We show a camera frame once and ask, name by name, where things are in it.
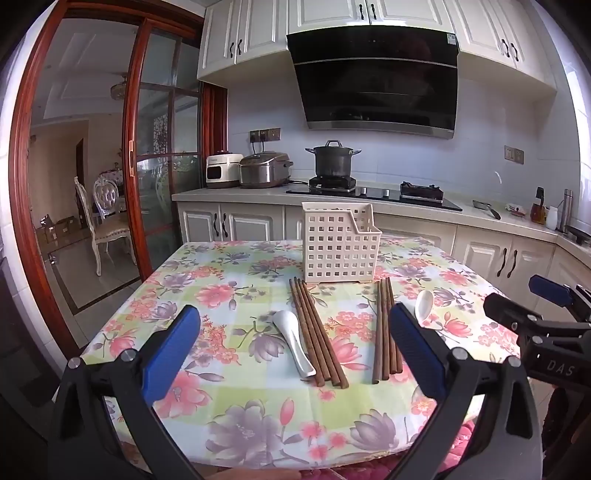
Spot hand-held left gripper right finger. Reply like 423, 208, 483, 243
388, 302, 543, 480

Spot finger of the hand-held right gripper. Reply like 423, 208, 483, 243
482, 292, 557, 342
529, 274, 591, 324

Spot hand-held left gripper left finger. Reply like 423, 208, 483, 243
48, 305, 204, 480

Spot white ceramic spoon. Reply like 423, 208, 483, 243
414, 291, 435, 326
271, 310, 317, 378

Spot white plastic utensil basket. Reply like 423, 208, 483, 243
301, 202, 383, 283

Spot amber oil bottle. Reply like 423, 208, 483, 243
530, 187, 546, 225

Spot steel thermos bottle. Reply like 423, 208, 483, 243
558, 189, 573, 233

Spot floral tablecloth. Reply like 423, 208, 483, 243
81, 235, 522, 472

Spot pink floral clothing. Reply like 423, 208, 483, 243
434, 415, 481, 480

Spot white ornate dining chair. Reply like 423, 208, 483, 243
93, 178, 122, 217
74, 176, 139, 277

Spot black glass gas stove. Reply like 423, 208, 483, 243
285, 178, 464, 212

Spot cardboard boxes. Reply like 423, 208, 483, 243
36, 215, 81, 245

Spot glass sliding door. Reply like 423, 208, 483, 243
122, 18, 206, 282

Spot white countertop cooker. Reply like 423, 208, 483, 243
205, 150, 245, 189

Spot steel rice cooker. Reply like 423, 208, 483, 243
239, 151, 295, 189

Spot dark cooking pot with lid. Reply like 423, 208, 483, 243
305, 140, 362, 178

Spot black range hood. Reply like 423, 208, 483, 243
286, 31, 460, 139

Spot small saucepan with black handle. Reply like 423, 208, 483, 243
472, 199, 502, 220

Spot red wooden door frame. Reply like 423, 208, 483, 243
9, 2, 206, 361

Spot white wall cabinet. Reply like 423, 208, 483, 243
286, 0, 458, 35
443, 0, 557, 102
198, 0, 289, 86

